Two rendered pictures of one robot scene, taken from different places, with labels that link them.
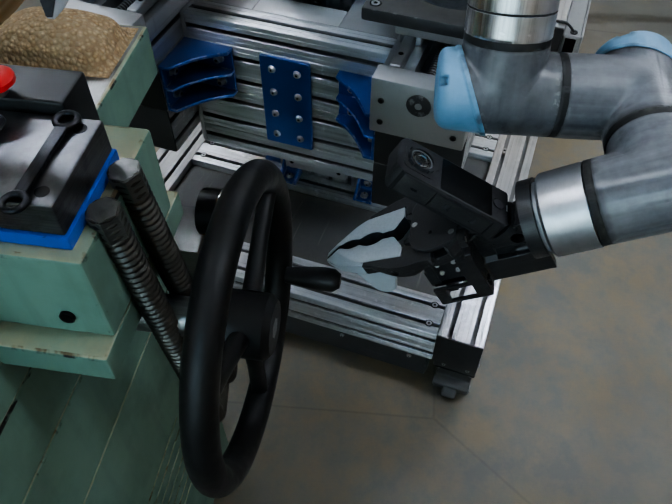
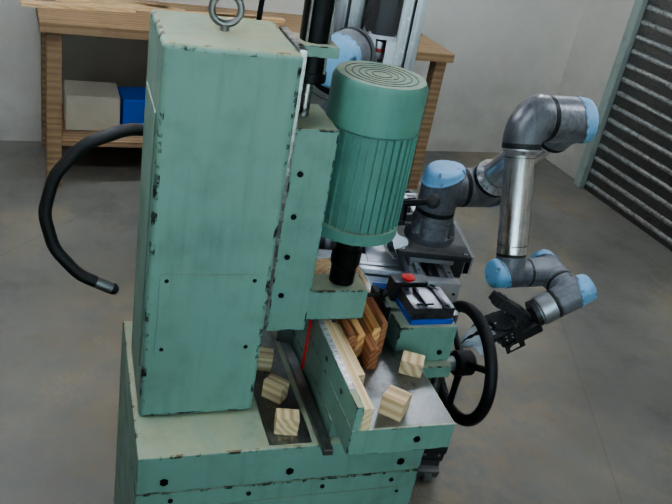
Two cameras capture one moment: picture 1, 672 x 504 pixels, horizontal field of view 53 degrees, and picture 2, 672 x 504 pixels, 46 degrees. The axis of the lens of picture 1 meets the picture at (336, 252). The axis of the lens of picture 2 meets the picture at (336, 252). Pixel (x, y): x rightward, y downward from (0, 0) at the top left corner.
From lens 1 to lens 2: 1.50 m
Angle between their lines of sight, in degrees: 32
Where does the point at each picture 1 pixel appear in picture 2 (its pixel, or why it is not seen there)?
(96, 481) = not seen: hidden behind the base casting
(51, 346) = (432, 365)
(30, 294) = (432, 344)
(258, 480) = not seen: outside the picture
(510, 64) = (519, 262)
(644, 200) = (571, 298)
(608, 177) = (558, 293)
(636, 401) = (521, 462)
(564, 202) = (548, 303)
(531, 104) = (525, 275)
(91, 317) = (446, 351)
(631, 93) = (552, 268)
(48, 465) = not seen: hidden behind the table
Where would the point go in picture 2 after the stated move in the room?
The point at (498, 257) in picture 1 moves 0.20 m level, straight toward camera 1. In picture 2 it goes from (524, 330) to (549, 380)
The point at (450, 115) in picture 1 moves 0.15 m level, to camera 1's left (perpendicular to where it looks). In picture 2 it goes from (502, 281) to (452, 286)
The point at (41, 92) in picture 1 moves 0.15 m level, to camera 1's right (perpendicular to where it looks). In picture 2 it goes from (418, 280) to (474, 274)
